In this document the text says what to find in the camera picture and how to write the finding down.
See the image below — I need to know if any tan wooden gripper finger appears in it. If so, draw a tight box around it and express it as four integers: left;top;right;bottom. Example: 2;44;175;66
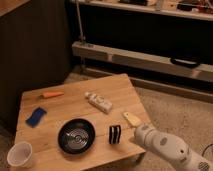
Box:
123;112;141;127

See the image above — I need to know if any black and white eraser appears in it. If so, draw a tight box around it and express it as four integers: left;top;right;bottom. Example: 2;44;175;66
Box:
109;125;121;144

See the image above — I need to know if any white tube bottle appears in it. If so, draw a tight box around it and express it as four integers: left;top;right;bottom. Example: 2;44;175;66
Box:
85;92;113;114

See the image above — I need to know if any wooden low table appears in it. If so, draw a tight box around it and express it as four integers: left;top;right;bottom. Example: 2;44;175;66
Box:
11;74;149;171

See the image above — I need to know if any black round bowl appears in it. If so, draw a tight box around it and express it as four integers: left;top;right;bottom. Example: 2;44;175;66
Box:
58;118;96;154

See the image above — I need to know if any metal shelf rack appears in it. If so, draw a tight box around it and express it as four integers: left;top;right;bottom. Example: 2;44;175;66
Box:
69;0;213;102

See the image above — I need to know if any orange carrot toy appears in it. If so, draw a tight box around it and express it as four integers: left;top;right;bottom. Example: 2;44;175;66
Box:
37;91;64;99

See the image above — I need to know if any blue sponge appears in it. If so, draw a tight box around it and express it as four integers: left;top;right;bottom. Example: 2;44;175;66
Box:
26;107;47;127

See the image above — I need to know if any white paper cup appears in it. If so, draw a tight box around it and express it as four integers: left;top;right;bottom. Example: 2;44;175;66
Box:
7;141;35;168

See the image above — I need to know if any black handle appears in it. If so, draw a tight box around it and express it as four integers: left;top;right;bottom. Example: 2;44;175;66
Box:
170;58;201;68

